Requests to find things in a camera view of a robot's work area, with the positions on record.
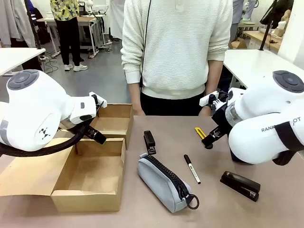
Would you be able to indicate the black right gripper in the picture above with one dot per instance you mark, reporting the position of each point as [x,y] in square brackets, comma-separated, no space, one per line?
[222,111]

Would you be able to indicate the yellow utility knife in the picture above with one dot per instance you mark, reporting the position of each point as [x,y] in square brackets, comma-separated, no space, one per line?
[200,133]

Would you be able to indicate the black marker pen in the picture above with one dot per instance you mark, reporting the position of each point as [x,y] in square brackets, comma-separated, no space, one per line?
[192,169]

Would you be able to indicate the small black stapler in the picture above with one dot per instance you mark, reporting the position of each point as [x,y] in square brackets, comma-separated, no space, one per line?
[149,142]

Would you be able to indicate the large black stapler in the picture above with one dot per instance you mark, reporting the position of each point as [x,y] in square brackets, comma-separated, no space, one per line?
[240,185]

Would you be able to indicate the grey zip pencil case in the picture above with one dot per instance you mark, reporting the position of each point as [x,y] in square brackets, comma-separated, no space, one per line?
[161,183]

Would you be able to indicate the person's right forearm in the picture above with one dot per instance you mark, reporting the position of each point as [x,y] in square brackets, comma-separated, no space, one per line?
[135,97]

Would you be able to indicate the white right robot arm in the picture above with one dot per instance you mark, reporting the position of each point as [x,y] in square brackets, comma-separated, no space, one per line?
[261,118]

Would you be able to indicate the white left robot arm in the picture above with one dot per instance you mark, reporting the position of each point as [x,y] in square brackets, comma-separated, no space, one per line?
[35,107]

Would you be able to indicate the person's left forearm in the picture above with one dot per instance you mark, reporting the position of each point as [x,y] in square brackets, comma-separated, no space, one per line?
[213,76]

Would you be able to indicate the small open cardboard box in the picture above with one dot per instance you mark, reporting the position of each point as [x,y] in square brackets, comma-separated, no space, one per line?
[114,123]

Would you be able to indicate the large open cardboard box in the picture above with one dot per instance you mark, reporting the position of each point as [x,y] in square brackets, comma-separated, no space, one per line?
[90,166]

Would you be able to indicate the cardboard box on floor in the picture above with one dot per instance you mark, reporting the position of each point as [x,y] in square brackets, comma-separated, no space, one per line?
[238,44]

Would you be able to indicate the person's left hand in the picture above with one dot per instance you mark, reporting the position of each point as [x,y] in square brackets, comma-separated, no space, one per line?
[204,112]

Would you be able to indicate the person's right hand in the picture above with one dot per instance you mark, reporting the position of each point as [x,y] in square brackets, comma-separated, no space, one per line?
[138,112]

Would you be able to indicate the black trousers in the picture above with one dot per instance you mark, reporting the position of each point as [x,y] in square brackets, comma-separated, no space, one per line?
[166,107]

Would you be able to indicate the white side table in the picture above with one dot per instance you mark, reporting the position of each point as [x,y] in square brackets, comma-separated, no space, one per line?
[249,61]

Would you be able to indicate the person in white sweater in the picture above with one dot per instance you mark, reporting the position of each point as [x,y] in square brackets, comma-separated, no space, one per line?
[175,47]

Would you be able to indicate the person in yellow patterned shirt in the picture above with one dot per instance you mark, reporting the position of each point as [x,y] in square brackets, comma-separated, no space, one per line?
[65,35]

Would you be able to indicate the white table with white legs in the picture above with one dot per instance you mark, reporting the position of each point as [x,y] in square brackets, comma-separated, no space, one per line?
[14,59]

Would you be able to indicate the light wooden desk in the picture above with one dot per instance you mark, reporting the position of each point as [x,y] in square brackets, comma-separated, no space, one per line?
[256,35]

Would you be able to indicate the wood-top background desk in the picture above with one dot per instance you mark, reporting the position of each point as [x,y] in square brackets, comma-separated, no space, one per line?
[80,20]

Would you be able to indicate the black slanted pole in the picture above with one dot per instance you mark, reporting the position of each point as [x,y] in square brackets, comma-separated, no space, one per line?
[267,28]

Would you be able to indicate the person in grey-blue clothes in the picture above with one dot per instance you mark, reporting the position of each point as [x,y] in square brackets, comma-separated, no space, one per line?
[237,14]

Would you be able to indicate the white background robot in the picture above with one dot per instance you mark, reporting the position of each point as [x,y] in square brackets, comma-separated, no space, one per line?
[88,4]

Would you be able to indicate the grey hanging garment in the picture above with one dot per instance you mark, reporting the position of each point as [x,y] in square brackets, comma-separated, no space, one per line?
[14,21]

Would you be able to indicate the black hanging bag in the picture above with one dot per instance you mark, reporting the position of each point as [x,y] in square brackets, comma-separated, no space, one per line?
[282,9]

